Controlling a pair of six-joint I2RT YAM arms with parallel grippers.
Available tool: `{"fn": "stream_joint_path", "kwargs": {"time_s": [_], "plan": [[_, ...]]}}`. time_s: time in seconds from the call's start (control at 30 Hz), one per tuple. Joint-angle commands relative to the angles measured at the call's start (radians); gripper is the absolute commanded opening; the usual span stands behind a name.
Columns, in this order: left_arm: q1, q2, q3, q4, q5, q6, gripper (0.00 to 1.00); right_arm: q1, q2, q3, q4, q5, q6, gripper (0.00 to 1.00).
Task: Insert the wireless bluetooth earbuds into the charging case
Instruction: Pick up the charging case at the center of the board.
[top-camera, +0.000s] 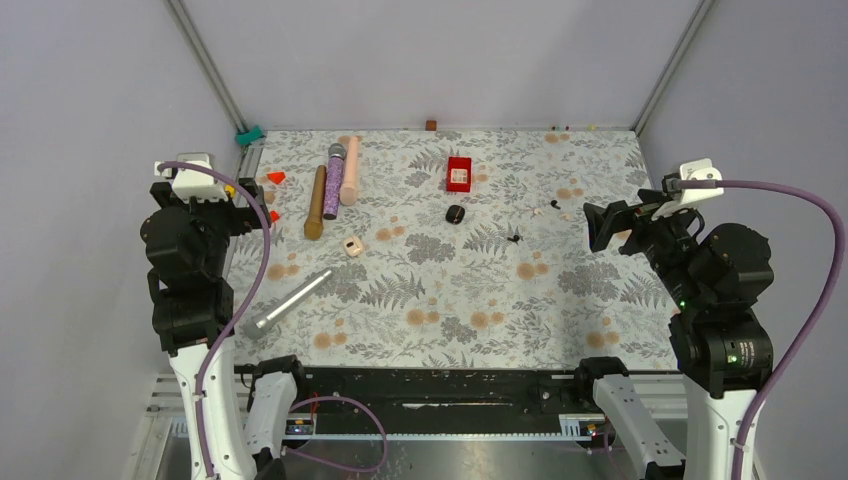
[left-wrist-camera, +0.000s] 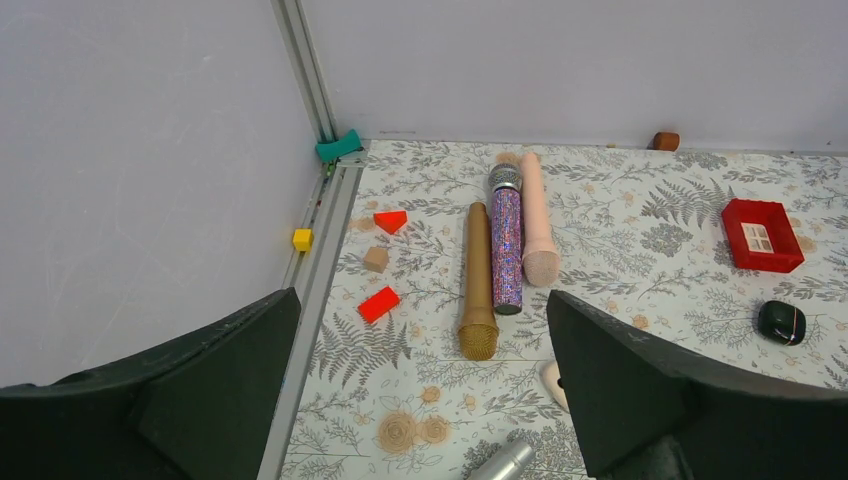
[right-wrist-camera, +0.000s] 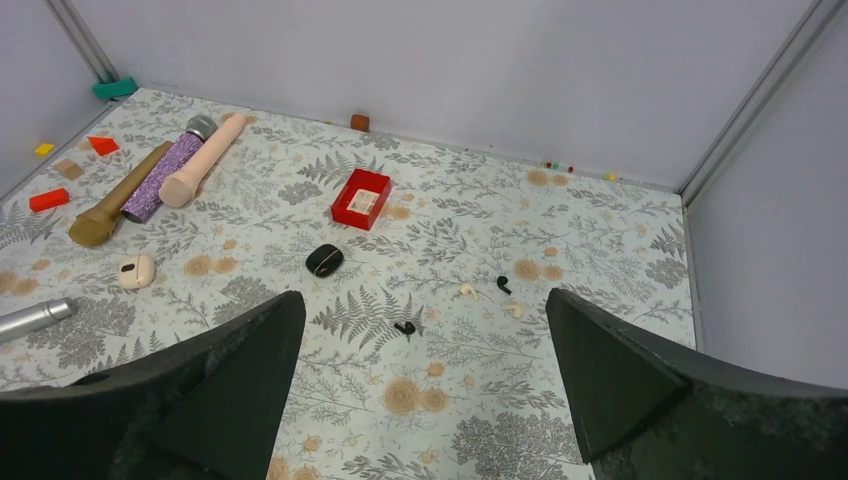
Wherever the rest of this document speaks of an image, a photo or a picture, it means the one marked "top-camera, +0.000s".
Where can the purple glitter microphone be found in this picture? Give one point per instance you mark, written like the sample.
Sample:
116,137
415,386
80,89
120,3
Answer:
334,178

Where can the beige earbud charging case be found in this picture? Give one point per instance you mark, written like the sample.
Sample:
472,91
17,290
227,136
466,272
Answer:
353,246

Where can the floral patterned table mat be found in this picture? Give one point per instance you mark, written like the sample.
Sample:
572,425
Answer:
426,293

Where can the pink microphone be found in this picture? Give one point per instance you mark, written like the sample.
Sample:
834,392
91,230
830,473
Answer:
348,193

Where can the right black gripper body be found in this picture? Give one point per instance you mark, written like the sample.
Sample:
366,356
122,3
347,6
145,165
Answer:
667,241

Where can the silver microphone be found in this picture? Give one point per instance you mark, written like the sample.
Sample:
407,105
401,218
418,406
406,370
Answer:
261,324

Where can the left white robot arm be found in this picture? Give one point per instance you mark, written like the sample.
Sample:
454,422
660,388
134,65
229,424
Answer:
186,243

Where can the brown microphone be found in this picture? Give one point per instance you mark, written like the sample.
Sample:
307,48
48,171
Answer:
313,225

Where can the black earbud case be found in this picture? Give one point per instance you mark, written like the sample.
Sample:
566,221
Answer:
455,214

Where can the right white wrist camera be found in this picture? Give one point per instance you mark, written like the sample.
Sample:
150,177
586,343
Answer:
694,183

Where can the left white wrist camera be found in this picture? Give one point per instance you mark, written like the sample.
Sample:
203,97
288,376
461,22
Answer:
190,184

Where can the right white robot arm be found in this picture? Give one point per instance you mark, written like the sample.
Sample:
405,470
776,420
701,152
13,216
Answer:
723,353

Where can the red small box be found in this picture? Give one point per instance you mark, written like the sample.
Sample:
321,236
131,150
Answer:
459,175

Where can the red triangular block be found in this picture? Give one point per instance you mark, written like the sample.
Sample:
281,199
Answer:
276,177

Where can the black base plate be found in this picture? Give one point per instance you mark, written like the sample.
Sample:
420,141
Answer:
419,401

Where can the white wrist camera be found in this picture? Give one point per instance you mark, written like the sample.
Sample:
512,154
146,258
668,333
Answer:
694,183
190,184

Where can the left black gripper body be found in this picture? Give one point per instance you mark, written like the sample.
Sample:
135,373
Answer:
250,217

